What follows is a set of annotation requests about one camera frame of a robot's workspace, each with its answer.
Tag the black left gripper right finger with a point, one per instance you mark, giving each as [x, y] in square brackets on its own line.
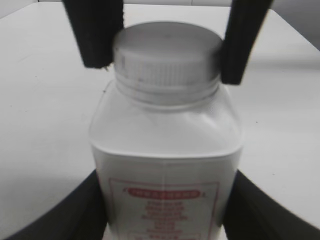
[251, 214]

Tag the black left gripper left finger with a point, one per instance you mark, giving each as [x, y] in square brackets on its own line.
[51, 208]

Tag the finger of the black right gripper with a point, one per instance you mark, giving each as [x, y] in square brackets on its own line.
[245, 20]
[95, 24]

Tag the white plastic bottle cap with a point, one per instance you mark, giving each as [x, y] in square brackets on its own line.
[167, 63]

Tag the white yili yogurt bottle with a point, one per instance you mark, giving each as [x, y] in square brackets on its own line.
[165, 172]

